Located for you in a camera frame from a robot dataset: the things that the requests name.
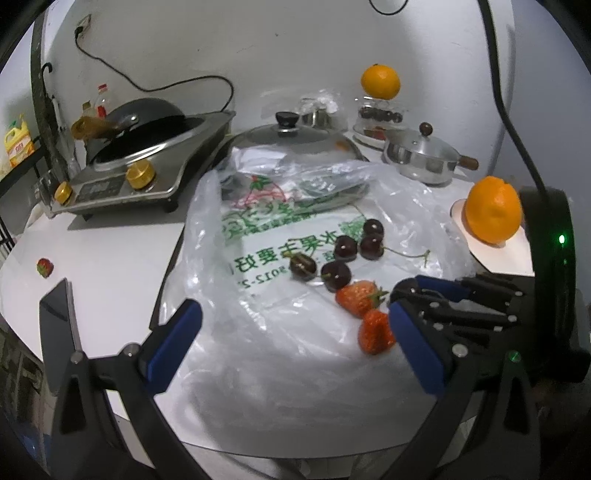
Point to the white round plate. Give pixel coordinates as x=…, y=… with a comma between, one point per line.
x=513, y=257

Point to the silver induction cooker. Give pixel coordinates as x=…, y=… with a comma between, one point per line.
x=153, y=171

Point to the dark cherry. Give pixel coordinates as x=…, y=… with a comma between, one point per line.
x=346, y=248
x=372, y=247
x=303, y=267
x=371, y=226
x=336, y=275

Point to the red strawberry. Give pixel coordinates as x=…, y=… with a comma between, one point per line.
x=375, y=335
x=360, y=297

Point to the clear printed plastic bag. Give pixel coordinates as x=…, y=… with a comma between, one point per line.
x=277, y=369

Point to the red capped sauce bottle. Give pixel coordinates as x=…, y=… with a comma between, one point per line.
x=102, y=102

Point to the glass jar with cherries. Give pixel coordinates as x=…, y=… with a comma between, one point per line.
x=375, y=118

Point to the small strawberry on counter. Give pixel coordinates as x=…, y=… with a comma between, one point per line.
x=44, y=267

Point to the large orange on plate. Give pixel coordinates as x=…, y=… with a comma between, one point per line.
x=493, y=210

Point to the black metal rack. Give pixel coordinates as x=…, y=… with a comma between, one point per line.
x=33, y=157

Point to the steel cup in plastic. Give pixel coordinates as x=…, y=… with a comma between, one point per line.
x=323, y=110

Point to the orange on glass jar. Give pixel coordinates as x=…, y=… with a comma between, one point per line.
x=381, y=82

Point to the small steel saucepan with lid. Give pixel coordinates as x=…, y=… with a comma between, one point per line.
x=420, y=155

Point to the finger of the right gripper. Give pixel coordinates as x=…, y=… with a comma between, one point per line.
x=479, y=296

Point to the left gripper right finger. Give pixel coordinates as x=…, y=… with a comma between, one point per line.
x=502, y=441

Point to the large steel pot lid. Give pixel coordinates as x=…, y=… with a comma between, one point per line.
x=295, y=138

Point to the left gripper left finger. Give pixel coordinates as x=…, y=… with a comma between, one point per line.
x=86, y=441

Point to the red strawberry on bag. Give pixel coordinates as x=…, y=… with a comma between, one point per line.
x=360, y=297

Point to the yellow oil bottle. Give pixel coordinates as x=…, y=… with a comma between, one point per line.
x=18, y=142

